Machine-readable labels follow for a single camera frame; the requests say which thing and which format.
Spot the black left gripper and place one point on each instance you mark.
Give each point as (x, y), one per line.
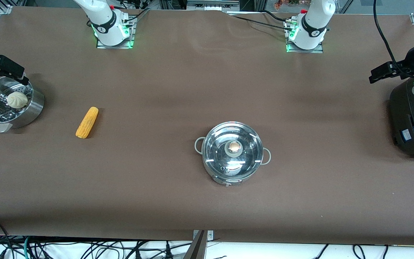
(403, 69)

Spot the glass lid with gold knob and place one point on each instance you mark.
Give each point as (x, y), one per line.
(217, 151)

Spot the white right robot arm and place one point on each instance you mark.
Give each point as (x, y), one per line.
(106, 28)

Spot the steel steamer basket pot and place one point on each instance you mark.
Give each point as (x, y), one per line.
(31, 108)

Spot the yellow corn cob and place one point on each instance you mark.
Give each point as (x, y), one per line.
(86, 123)

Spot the white steamed bun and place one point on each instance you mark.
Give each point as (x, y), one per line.
(16, 100)

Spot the brown table cover sheet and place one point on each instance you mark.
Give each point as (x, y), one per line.
(192, 82)

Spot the grey metal frame bar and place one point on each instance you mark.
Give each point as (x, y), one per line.
(212, 4)

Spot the metal camera stand bracket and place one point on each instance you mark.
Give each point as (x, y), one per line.
(210, 235)

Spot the dark camera stand pole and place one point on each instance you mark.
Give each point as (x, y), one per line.
(196, 250)

